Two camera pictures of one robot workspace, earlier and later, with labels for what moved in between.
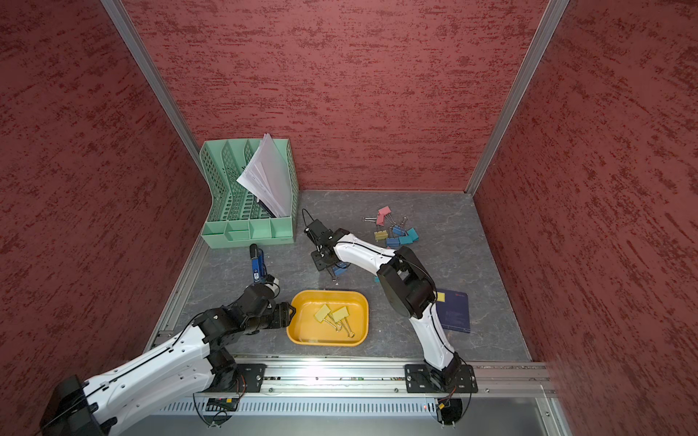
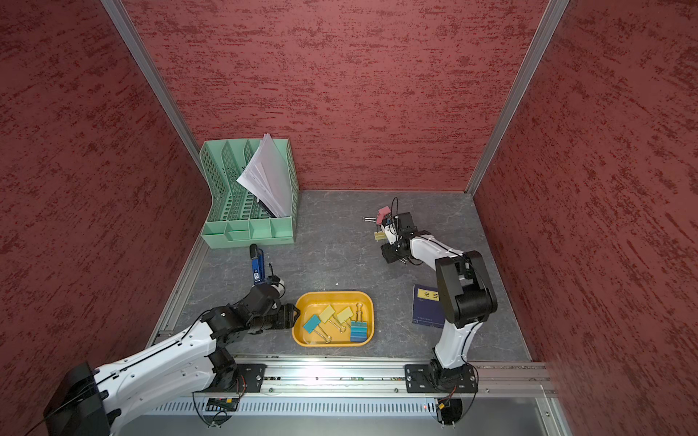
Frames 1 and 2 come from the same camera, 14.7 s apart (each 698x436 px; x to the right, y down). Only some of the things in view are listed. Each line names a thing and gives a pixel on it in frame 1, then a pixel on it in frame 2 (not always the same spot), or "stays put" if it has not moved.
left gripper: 281,315 stays put
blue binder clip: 340,269 to 358,327
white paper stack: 268,176 stays put
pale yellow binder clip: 340,315 stays put
